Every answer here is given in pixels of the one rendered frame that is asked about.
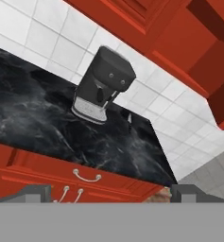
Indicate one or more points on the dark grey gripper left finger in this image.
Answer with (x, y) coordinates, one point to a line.
(34, 193)

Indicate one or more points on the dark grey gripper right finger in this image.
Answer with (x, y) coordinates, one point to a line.
(186, 192)

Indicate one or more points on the red drawer front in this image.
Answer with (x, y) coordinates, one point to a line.
(66, 171)

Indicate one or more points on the black coffee machine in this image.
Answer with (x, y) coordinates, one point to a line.
(103, 84)

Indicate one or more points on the red wall cabinet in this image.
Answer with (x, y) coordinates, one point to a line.
(192, 47)

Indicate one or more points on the red wall cabinet door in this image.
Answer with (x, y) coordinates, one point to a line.
(123, 14)

